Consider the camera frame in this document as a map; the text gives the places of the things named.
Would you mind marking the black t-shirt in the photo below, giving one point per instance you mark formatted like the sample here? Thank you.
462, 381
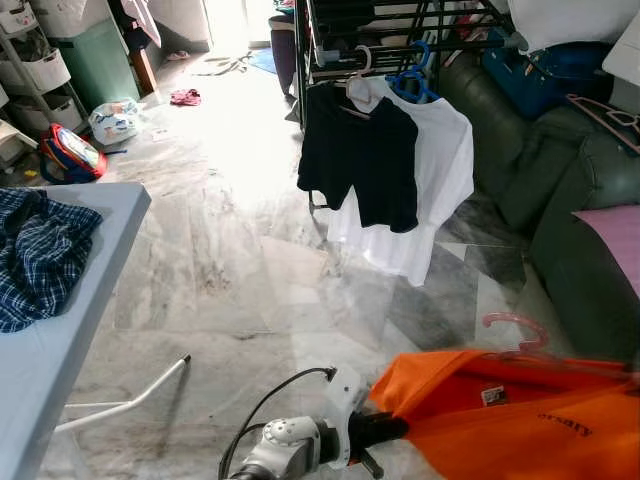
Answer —
360, 160

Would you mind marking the blue plaid shirt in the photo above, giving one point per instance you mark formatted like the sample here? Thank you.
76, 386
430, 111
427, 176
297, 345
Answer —
45, 250

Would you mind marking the red and blue bag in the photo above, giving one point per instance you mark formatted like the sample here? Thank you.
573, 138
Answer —
75, 155

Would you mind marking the white plastic bag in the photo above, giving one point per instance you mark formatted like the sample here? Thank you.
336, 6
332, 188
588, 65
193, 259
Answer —
115, 125

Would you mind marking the white t-shirt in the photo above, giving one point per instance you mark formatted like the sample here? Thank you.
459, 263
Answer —
445, 160

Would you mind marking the beige hanger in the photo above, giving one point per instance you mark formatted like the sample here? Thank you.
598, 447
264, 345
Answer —
368, 60

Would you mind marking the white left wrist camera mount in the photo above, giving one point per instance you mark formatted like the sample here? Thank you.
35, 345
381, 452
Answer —
345, 395

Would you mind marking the grey folding table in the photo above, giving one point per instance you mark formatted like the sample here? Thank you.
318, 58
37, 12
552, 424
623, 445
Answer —
90, 300

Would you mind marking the pink cushion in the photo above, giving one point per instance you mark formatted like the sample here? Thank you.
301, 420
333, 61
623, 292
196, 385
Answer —
615, 245

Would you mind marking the pink cloth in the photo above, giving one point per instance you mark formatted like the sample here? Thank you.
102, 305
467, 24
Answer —
185, 97

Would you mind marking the dark green sofa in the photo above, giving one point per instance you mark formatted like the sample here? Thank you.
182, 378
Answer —
560, 250

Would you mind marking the blue plastic hanger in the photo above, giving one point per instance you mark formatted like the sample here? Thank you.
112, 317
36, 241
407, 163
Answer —
400, 85

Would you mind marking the orange t-shirt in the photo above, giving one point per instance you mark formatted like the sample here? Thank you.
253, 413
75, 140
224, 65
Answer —
480, 440

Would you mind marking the green bin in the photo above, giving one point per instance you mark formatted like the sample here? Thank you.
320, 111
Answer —
100, 65

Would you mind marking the pink plastic hanger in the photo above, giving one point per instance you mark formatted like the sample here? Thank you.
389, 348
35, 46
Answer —
600, 112
515, 317

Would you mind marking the white drawer shelf unit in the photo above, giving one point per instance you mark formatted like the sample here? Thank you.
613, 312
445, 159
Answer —
40, 70

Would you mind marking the white pillow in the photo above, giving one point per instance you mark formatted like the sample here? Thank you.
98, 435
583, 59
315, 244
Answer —
570, 20

